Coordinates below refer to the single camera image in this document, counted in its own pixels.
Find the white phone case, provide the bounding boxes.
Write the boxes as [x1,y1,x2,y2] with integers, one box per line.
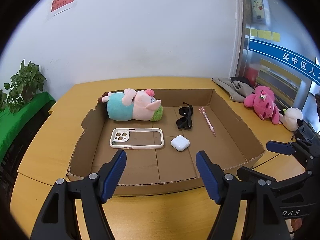
[109,128,165,149]

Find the brown cardboard box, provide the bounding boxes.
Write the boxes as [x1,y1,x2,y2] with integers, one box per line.
[66,88,266,197]

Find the black cloth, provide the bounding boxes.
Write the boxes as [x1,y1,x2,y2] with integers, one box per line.
[230,76,253,88]

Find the grey cloth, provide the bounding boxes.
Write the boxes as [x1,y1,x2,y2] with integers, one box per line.
[212,77,255,103]

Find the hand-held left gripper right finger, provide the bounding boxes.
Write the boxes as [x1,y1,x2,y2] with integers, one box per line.
[195,150,286,240]

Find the green potted plant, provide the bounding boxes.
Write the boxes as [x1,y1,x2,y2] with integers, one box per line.
[0,59,47,114]

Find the pink pen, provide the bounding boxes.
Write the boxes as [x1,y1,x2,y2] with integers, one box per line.
[199,107,217,137]

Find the magenta plush toy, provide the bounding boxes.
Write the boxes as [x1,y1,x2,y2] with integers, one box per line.
[244,85,281,125]

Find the green table cloth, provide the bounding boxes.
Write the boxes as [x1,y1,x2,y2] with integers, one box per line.
[0,92,56,160]

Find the white round plush toy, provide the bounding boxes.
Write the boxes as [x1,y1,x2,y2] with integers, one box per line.
[279,107,303,131]

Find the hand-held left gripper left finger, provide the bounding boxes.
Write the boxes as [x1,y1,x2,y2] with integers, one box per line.
[30,149,127,240]

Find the blue window banner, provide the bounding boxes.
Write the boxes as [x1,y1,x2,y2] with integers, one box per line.
[249,39,320,80]

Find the red wall sign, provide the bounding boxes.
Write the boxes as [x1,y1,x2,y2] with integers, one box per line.
[51,0,77,15]

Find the pink pig plush toy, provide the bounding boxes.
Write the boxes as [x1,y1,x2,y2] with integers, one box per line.
[98,88,164,122]

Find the white earbuds case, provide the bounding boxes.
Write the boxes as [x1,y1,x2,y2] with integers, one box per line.
[171,135,191,152]

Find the cartoon animal poster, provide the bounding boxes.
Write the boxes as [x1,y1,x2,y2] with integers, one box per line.
[250,0,272,25]

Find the black sunglasses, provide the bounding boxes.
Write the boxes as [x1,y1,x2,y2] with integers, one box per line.
[176,102,194,130]

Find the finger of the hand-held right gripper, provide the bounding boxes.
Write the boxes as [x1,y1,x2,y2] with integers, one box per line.
[266,141,316,159]
[237,167,313,193]

